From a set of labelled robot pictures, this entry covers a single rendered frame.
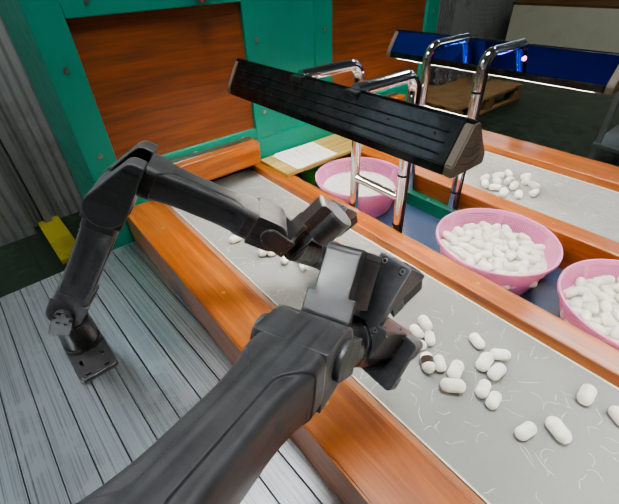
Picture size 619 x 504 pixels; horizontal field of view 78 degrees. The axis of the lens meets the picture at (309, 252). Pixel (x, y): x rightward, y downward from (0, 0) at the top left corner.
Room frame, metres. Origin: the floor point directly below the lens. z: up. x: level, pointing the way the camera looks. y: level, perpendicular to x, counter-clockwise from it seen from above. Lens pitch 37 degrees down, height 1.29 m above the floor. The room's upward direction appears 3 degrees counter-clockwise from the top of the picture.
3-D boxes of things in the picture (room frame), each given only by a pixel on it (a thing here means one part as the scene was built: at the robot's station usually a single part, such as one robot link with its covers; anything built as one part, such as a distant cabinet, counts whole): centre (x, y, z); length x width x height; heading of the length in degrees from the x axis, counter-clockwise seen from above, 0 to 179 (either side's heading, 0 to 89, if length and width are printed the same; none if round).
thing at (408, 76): (0.79, -0.11, 0.90); 0.20 x 0.19 x 0.45; 37
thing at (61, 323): (0.53, 0.46, 0.77); 0.09 x 0.06 x 0.06; 4
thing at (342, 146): (1.22, -0.03, 0.77); 0.33 x 0.15 x 0.01; 127
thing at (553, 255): (0.70, -0.43, 0.72); 0.27 x 0.27 x 0.10
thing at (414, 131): (0.74, -0.04, 1.08); 0.62 x 0.08 x 0.07; 37
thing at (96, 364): (0.53, 0.47, 0.71); 0.20 x 0.07 x 0.08; 40
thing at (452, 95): (4.24, -1.65, 0.18); 1.28 x 0.88 x 0.36; 130
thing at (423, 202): (1.03, -0.43, 0.90); 0.20 x 0.19 x 0.45; 37
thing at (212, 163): (1.06, 0.27, 0.83); 0.30 x 0.06 x 0.07; 127
